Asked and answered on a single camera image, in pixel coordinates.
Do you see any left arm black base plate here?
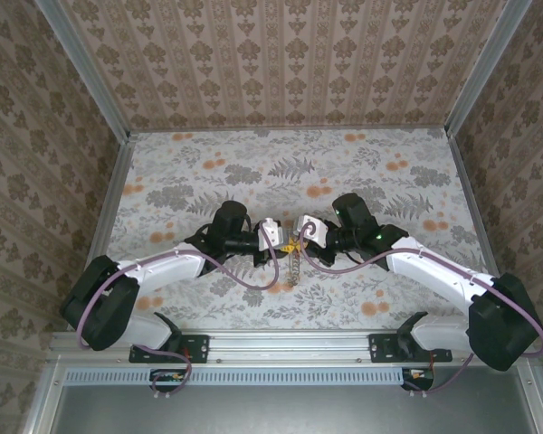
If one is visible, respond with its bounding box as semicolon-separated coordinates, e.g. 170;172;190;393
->
129;333;209;364

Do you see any aluminium frame bar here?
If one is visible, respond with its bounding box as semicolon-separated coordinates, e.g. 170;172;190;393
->
518;361;543;434
22;356;67;434

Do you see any grey metal panel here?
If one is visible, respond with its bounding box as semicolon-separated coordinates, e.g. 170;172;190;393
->
49;383;538;434

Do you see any aluminium mounting rail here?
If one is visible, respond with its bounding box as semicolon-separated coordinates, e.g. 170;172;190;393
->
49;328;538;366

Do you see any grey slotted cable duct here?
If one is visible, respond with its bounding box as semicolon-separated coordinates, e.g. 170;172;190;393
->
65;366;406;386

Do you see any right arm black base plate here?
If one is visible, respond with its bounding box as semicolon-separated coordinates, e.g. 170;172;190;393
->
369;333;453;364

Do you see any thin aluminium table end rail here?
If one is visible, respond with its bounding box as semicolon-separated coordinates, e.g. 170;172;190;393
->
129;126;449;135

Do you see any floral patterned table sheet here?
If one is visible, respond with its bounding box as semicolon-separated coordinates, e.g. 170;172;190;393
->
103;128;510;331

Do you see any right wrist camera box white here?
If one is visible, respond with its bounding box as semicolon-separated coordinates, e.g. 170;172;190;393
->
295;214;329;248

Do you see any metal spiral keyring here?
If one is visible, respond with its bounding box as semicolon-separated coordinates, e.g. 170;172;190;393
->
285;250;300;288

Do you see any aluminium frame post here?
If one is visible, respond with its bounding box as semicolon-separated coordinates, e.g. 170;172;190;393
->
443;0;533;137
34;0;132;139

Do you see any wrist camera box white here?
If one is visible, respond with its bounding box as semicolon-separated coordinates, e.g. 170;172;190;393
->
295;214;329;248
256;217;285;252

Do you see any aluminium table side rail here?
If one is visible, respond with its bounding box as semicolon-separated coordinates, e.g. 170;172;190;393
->
447;130;517;329
67;133;137;334

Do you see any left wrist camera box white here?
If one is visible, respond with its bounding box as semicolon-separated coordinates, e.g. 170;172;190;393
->
256;217;285;252

